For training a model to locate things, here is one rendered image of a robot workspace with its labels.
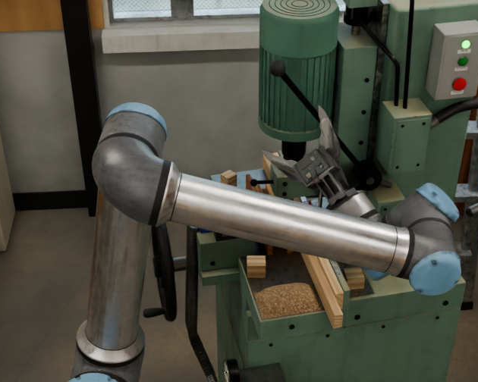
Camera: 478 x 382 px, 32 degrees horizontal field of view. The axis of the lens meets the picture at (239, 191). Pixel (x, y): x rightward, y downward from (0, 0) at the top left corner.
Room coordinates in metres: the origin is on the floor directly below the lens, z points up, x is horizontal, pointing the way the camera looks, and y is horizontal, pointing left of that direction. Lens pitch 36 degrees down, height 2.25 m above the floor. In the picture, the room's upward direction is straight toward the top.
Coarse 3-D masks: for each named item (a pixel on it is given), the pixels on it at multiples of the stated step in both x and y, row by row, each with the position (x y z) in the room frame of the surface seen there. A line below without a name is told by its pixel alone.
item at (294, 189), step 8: (272, 168) 1.74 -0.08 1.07; (272, 176) 1.74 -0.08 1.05; (280, 176) 1.70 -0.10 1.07; (272, 184) 1.74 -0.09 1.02; (280, 184) 1.70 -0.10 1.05; (288, 184) 1.70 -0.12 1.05; (296, 184) 1.71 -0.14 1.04; (304, 184) 1.71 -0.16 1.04; (280, 192) 1.70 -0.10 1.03; (288, 192) 1.70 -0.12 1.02; (296, 192) 1.71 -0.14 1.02; (304, 192) 1.71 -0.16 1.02; (312, 192) 1.72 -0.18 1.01
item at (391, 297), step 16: (368, 288) 1.59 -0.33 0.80; (384, 288) 1.59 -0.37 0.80; (400, 288) 1.59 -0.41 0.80; (464, 288) 1.61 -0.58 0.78; (240, 304) 1.58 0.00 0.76; (352, 304) 1.55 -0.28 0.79; (368, 304) 1.56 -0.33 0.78; (384, 304) 1.57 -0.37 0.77; (400, 304) 1.58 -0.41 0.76; (416, 304) 1.59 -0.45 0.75; (432, 304) 1.60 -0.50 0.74; (448, 304) 1.61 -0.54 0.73; (352, 320) 1.55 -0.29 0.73; (368, 320) 1.56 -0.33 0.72; (256, 336) 1.50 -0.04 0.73
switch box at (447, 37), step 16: (448, 32) 1.65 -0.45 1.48; (464, 32) 1.65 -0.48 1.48; (432, 48) 1.68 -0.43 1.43; (448, 48) 1.63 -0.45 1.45; (432, 64) 1.67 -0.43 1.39; (448, 64) 1.64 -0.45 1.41; (432, 80) 1.66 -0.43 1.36; (448, 80) 1.64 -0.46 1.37; (432, 96) 1.64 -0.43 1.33; (448, 96) 1.64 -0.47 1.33; (464, 96) 1.65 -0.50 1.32
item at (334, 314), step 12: (264, 156) 1.99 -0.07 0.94; (264, 168) 1.98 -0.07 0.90; (300, 252) 1.61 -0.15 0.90; (312, 264) 1.52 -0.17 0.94; (312, 276) 1.51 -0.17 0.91; (324, 276) 1.48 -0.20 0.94; (324, 288) 1.44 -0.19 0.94; (324, 300) 1.42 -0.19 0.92; (336, 300) 1.40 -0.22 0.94; (336, 312) 1.36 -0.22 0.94; (336, 324) 1.35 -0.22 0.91
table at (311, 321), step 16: (240, 176) 1.95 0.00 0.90; (256, 176) 1.95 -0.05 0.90; (272, 256) 1.60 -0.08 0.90; (288, 256) 1.60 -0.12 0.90; (208, 272) 1.58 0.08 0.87; (224, 272) 1.58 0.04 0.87; (240, 272) 1.58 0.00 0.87; (272, 272) 1.54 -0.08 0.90; (288, 272) 1.54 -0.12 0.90; (304, 272) 1.54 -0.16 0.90; (256, 288) 1.48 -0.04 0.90; (256, 304) 1.43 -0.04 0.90; (320, 304) 1.43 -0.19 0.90; (256, 320) 1.40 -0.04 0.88; (272, 320) 1.38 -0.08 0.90; (288, 320) 1.39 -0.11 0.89; (304, 320) 1.39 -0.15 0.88; (320, 320) 1.40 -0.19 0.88; (272, 336) 1.38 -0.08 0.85
